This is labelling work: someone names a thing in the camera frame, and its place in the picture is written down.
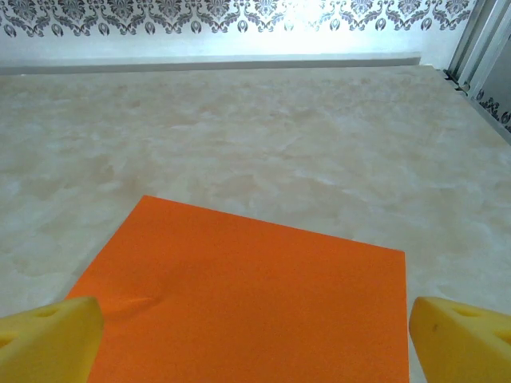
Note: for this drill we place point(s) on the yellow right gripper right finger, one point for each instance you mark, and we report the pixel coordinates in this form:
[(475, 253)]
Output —
[(463, 347)]

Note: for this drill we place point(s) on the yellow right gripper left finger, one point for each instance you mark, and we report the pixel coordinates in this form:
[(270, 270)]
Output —
[(44, 347)]

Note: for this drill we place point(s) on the orange cloth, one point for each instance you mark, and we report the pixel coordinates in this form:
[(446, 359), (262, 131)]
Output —
[(239, 299)]

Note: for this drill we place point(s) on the aluminium frame post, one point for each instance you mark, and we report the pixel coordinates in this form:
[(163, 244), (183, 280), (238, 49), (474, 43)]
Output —
[(483, 48)]

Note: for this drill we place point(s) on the aluminium wall rail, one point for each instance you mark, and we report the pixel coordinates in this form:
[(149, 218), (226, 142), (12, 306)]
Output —
[(199, 67)]

